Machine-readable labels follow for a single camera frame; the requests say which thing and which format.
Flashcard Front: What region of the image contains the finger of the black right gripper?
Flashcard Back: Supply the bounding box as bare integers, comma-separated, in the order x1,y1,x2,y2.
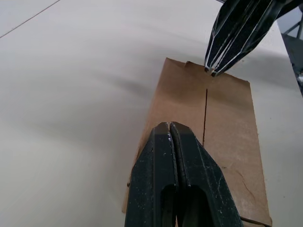
204,0,252,72
211,0,303,78

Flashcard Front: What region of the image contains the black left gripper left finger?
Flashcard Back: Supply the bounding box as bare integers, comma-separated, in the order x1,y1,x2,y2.
124,122,179,227

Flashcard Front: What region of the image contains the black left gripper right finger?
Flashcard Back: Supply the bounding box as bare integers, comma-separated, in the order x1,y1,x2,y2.
169,122,244,227

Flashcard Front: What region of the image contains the small brown cardboard box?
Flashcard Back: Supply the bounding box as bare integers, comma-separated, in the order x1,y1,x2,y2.
121,57,273,227

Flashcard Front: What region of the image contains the dark metal frame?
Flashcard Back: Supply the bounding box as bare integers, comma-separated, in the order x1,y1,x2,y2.
281,33,303,98

